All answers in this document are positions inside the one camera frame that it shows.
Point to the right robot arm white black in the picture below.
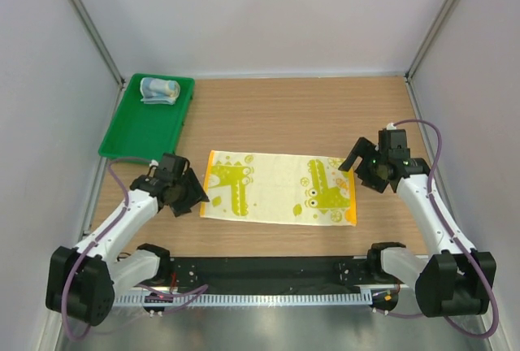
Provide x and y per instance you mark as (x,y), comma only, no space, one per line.
(438,237)

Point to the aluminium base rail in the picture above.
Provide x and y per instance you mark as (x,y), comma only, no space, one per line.
(271,276)

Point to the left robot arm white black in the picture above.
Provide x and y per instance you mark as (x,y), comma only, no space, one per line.
(109,245)

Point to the left aluminium frame post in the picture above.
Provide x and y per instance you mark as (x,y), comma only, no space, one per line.
(89,26)

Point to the white slotted cable duct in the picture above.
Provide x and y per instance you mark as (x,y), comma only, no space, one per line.
(144,299)

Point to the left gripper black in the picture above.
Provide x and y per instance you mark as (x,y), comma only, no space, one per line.
(196,193)

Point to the aluminium frame post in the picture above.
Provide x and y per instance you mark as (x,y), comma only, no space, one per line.
(440,20)
(89,26)

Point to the right aluminium frame post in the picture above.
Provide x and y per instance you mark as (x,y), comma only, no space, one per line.
(440,20)

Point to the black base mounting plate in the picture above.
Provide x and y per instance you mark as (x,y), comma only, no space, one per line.
(277,276)

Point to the blue polka dot towel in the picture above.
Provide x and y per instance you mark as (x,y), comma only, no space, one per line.
(158,91)

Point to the yellow green patterned towel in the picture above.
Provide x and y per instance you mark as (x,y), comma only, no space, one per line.
(284,189)

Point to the green plastic tray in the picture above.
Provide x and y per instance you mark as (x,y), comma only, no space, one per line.
(146,131)

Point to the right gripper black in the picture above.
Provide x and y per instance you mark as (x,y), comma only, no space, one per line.
(365,149)

